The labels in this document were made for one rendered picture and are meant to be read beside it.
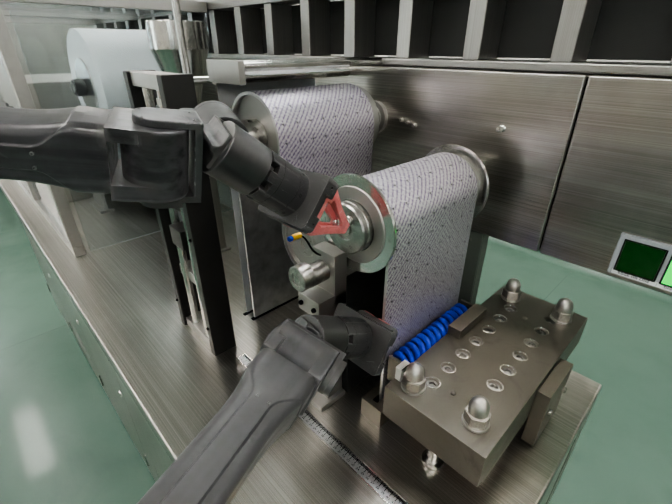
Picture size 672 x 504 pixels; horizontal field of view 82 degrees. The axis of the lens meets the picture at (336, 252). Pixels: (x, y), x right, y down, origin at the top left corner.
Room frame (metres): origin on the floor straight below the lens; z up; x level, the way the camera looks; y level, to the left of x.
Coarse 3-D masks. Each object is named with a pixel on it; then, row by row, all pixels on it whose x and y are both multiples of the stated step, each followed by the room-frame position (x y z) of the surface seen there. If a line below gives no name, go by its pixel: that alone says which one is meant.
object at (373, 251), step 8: (472, 168) 0.65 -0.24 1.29; (344, 192) 0.52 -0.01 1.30; (352, 192) 0.51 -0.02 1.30; (360, 192) 0.50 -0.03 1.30; (360, 200) 0.50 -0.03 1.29; (368, 200) 0.49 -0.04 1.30; (368, 208) 0.48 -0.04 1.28; (376, 208) 0.47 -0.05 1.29; (376, 216) 0.47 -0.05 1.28; (376, 224) 0.47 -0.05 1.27; (376, 232) 0.47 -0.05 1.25; (384, 232) 0.46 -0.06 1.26; (376, 240) 0.47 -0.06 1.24; (384, 240) 0.46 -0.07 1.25; (368, 248) 0.48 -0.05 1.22; (376, 248) 0.47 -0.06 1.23; (352, 256) 0.50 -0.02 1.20; (360, 256) 0.49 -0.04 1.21; (368, 256) 0.48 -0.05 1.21; (376, 256) 0.47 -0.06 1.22
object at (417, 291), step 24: (456, 240) 0.60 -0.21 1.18; (408, 264) 0.50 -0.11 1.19; (432, 264) 0.55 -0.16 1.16; (456, 264) 0.61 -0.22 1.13; (384, 288) 0.47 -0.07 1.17; (408, 288) 0.50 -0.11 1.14; (432, 288) 0.56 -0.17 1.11; (456, 288) 0.62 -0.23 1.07; (384, 312) 0.47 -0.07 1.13; (408, 312) 0.51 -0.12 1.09; (432, 312) 0.56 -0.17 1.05; (408, 336) 0.51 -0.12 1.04; (384, 360) 0.47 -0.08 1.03
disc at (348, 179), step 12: (336, 180) 0.53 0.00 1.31; (348, 180) 0.52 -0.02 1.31; (360, 180) 0.50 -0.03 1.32; (372, 192) 0.48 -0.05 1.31; (384, 204) 0.47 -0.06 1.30; (324, 216) 0.55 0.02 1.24; (384, 216) 0.47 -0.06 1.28; (372, 240) 0.48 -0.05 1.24; (396, 240) 0.46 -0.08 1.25; (384, 252) 0.46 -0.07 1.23; (348, 264) 0.51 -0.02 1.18; (360, 264) 0.50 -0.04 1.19; (372, 264) 0.48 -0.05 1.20; (384, 264) 0.46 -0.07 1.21
